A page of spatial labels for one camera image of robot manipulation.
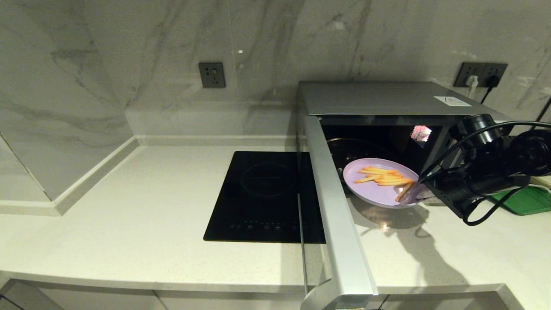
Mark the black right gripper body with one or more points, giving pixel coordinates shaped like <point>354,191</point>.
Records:
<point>478,189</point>

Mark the grey double wall socket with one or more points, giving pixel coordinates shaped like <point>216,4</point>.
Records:
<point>484,68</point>

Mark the green plastic tray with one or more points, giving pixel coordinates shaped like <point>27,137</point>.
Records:
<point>529,202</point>

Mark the purple round plate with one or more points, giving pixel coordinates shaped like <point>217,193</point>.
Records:
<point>374,193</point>

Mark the black induction cooktop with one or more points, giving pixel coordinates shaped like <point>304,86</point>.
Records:
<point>258,198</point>

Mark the grey cabinet front panel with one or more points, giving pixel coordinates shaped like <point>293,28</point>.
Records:
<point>430,302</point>

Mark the black cylindrical wrist camera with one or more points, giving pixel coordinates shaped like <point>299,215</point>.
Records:
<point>482,129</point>

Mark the white label sticker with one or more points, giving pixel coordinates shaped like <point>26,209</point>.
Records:
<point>452,100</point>

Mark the black power plug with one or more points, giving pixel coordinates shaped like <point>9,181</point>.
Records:
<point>493,81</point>

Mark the grey single wall socket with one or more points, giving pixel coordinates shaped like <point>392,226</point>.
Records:
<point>212,75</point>

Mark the silver Panasonic microwave oven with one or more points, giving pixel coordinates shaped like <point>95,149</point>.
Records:
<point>379,99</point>

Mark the black glass microwave door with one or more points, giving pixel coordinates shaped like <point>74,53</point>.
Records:
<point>340,224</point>

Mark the white power plug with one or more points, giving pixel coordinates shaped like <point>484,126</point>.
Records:
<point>471,81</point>

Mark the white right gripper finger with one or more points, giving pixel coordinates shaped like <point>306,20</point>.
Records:
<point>418,193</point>

